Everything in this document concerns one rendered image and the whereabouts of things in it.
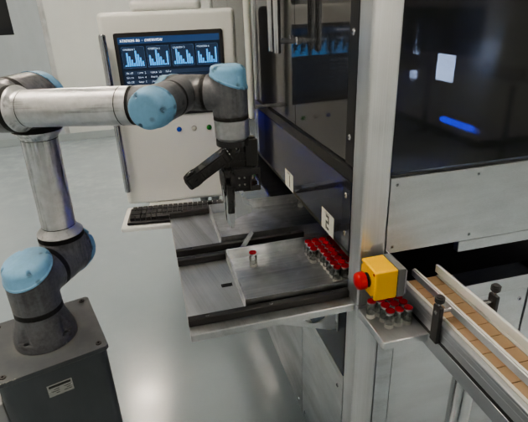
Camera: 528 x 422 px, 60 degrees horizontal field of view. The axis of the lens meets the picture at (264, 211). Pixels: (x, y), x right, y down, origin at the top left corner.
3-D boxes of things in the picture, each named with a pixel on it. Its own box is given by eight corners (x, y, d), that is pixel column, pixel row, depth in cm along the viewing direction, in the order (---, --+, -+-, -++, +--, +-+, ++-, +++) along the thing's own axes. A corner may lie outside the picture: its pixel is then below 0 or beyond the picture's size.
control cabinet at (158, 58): (240, 180, 218) (230, -3, 185) (245, 195, 200) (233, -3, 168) (132, 189, 212) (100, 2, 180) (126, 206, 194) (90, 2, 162)
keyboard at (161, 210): (229, 202, 193) (229, 197, 192) (231, 216, 180) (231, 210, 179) (132, 211, 188) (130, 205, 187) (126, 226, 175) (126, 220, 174)
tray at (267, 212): (299, 201, 172) (299, 192, 171) (325, 231, 149) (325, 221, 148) (209, 213, 165) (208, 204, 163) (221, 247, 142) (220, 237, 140)
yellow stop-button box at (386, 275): (387, 279, 108) (390, 252, 105) (403, 295, 102) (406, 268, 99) (358, 285, 106) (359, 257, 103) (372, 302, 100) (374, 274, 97)
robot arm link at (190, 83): (142, 79, 91) (194, 79, 89) (165, 70, 101) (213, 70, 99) (147, 118, 95) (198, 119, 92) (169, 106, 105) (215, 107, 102)
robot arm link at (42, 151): (32, 286, 123) (-24, 75, 100) (66, 259, 136) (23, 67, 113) (72, 292, 120) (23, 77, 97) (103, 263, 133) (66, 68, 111)
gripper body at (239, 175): (261, 192, 103) (259, 140, 98) (223, 198, 101) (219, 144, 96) (253, 181, 109) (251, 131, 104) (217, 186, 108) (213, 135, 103)
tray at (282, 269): (333, 241, 142) (334, 231, 141) (374, 286, 119) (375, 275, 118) (225, 259, 135) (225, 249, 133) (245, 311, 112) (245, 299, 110)
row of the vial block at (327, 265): (317, 250, 137) (317, 237, 135) (342, 282, 121) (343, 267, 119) (310, 252, 136) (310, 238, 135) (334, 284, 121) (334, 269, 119)
